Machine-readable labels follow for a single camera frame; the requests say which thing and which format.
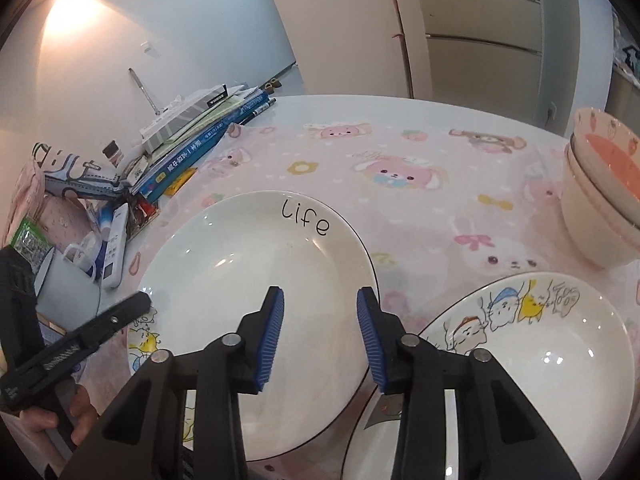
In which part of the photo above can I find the thin wooden stick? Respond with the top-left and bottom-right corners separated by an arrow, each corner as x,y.
389,0 -> 415,100

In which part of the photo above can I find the white remote control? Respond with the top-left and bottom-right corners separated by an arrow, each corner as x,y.
100,204 -> 130,289

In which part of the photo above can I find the white cartoon print plate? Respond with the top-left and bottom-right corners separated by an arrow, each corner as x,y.
136,190 -> 379,462
126,285 -> 201,448
342,271 -> 637,480

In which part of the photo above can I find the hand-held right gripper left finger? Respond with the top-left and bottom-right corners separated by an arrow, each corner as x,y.
60,286 -> 286,480

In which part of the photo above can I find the beige refrigerator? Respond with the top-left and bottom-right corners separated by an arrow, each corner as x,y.
409,0 -> 571,133

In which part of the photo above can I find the green printed packet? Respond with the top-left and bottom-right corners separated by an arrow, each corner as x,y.
10,217 -> 51,272

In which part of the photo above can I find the white printed bag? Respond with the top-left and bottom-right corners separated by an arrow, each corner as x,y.
32,142 -> 122,197

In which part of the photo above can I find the pink fabric pouch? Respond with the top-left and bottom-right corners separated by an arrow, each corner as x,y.
2,159 -> 51,241

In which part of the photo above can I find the pink strawberry print bowl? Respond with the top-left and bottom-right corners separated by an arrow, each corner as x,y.
571,106 -> 640,206
562,160 -> 640,269

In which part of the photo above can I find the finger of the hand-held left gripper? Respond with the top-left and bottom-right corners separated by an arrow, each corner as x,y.
22,292 -> 153,391

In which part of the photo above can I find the white handled bag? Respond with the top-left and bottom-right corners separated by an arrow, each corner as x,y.
35,232 -> 102,322

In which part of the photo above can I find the person's left hand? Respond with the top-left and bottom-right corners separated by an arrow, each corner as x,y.
20,385 -> 99,447

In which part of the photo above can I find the white bowl with dark rim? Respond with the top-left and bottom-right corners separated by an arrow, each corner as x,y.
566,140 -> 640,241

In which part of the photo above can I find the thin grey rod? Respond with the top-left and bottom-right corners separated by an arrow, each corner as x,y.
128,67 -> 159,112

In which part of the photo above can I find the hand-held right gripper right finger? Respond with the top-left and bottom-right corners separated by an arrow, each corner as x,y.
356,286 -> 583,480

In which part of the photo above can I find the stack of books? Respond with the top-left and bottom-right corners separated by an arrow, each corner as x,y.
131,82 -> 278,201

